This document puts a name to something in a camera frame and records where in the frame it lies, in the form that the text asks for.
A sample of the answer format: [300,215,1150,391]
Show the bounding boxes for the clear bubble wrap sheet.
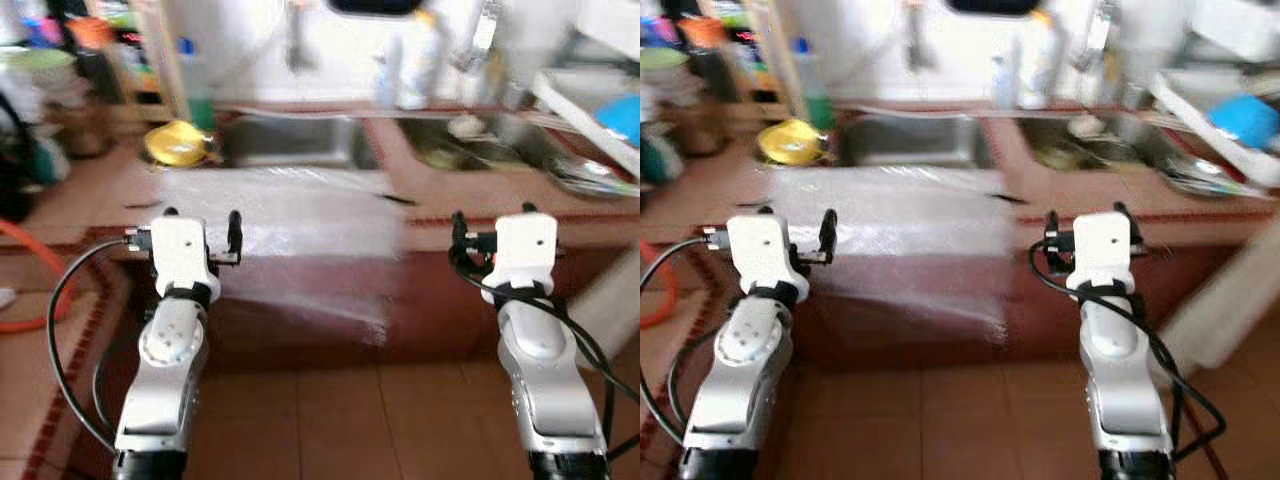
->
[155,168,409,347]
[768,165,1021,347]

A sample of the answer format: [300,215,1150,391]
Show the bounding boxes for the steel sink basin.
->
[400,113,601,196]
[1015,113,1216,196]
[218,113,381,171]
[835,113,996,171]

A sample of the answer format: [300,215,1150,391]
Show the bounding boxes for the green liquid bottle blue cap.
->
[178,38,217,131]
[793,38,831,129]

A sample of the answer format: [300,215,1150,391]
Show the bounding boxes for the steel dish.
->
[1160,155,1263,198]
[545,155,639,198]

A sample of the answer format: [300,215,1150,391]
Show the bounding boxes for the small white bottle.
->
[990,55,1021,109]
[375,35,404,109]

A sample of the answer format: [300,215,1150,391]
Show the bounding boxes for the white dish rack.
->
[530,70,641,181]
[1150,70,1280,191]

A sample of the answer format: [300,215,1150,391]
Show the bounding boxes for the clear container brown contents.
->
[665,95,726,156]
[45,95,116,159]

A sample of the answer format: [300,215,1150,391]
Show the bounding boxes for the white detergent bottle orange cap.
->
[398,10,451,111]
[1018,10,1066,111]

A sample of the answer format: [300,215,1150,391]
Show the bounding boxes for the beige water ionizer appliance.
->
[720,0,806,121]
[105,0,191,121]

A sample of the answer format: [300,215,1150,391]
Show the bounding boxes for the white mug teal print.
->
[640,130,683,186]
[28,135,71,186]

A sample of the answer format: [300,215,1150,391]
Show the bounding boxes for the blue plastic bowl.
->
[1205,93,1280,151]
[597,93,641,149]

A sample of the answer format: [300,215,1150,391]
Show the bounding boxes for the chrome sink faucet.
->
[1070,0,1121,73]
[452,0,504,73]

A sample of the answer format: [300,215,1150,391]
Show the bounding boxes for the clear jar orange lid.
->
[65,15,126,101]
[678,15,741,101]

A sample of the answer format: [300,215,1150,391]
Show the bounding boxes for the green patterned bowl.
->
[640,45,691,101]
[0,47,79,101]

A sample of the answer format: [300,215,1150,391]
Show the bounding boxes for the black hanging pan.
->
[325,0,426,17]
[945,0,1046,15]

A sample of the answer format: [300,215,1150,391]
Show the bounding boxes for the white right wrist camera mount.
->
[493,212,559,291]
[1065,212,1136,293]

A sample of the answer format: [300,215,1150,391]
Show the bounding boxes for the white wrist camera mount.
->
[725,213,797,293]
[150,215,221,293]
[493,212,559,291]
[1065,212,1136,293]

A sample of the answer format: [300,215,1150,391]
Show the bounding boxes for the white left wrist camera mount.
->
[725,213,797,293]
[150,215,221,293]

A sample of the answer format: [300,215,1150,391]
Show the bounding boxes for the orange hose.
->
[0,218,73,334]
[640,240,680,329]

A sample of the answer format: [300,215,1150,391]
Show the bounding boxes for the metal wall tap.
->
[903,0,931,71]
[285,0,313,71]

